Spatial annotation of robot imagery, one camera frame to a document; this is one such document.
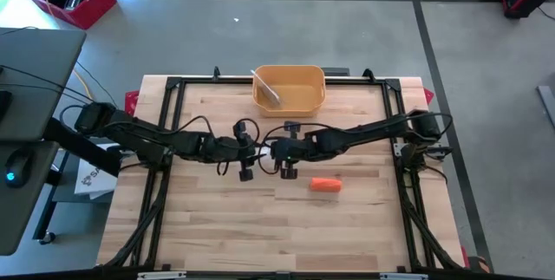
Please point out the red corner clamp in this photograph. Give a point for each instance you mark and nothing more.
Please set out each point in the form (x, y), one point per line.
(131, 102)
(428, 96)

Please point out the white printed box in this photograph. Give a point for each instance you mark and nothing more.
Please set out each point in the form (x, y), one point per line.
(93, 182)

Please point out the black aluminium table frame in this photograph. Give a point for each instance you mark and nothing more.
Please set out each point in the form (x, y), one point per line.
(204, 81)

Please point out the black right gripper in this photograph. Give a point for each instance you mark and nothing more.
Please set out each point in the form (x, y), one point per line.
(308, 149)

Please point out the silver bracket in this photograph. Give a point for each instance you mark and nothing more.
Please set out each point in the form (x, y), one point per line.
(403, 276)
(160, 275)

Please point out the black computer mouse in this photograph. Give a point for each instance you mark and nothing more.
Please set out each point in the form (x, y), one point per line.
(17, 167)

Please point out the yellow plastic bin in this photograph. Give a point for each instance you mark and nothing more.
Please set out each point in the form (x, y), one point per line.
(303, 93)

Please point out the black desk beam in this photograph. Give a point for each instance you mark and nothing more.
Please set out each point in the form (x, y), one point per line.
(78, 147)

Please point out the dark grey block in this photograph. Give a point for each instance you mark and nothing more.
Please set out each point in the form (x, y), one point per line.
(336, 72)

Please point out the black caster wheel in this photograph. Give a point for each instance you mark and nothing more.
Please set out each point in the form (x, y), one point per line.
(47, 238)

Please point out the dark grey desk top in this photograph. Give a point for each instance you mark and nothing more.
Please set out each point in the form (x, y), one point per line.
(21, 210)

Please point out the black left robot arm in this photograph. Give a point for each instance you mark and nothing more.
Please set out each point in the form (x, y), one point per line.
(143, 134)

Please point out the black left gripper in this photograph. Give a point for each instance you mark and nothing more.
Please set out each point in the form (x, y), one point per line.
(225, 150)

